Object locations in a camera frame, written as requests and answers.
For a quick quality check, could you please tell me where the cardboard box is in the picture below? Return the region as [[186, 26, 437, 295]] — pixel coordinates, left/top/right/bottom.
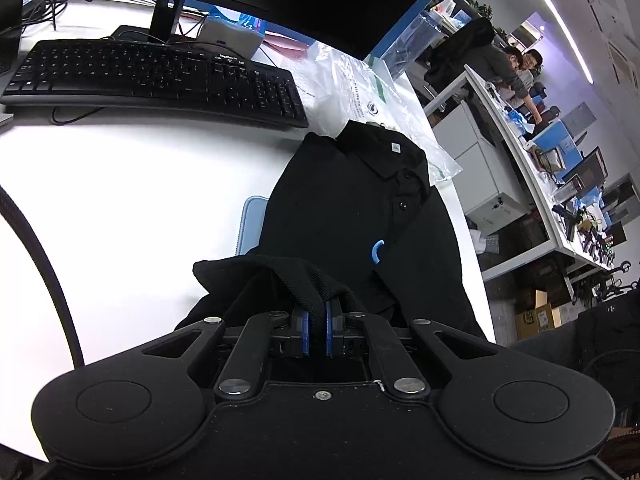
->
[[515, 289, 562, 340]]

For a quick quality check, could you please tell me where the black keyboard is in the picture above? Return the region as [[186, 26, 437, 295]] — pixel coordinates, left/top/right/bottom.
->
[[1, 39, 308, 128]]

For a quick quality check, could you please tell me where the black polo shirt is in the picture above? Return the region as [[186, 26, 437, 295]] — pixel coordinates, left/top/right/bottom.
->
[[186, 122, 482, 338]]

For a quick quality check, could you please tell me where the white drawer cabinet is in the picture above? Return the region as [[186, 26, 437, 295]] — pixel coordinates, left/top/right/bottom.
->
[[434, 102, 529, 235]]

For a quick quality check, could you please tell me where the black office chair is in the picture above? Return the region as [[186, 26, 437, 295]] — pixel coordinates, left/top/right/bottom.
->
[[424, 18, 496, 91]]

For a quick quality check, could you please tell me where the seated person grey shirt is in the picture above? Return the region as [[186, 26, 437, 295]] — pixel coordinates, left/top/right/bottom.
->
[[461, 44, 544, 125]]

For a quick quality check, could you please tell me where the white office desk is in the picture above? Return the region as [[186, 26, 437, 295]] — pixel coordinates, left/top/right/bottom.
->
[[424, 67, 611, 282]]

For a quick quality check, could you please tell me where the clear plastic bag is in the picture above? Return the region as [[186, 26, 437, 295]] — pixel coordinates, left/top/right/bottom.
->
[[276, 42, 462, 184]]

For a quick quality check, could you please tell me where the tissue box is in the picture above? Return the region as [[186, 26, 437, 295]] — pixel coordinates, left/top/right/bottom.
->
[[196, 18, 264, 58]]

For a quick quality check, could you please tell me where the black braided cable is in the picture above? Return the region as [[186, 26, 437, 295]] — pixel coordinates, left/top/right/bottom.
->
[[0, 185, 87, 370]]

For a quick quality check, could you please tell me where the standing person grey shirt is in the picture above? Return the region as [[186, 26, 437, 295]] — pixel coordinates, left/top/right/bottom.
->
[[506, 49, 542, 108]]

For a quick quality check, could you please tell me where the blue desk mat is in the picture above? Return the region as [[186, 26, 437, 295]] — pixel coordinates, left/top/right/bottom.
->
[[235, 195, 268, 256]]

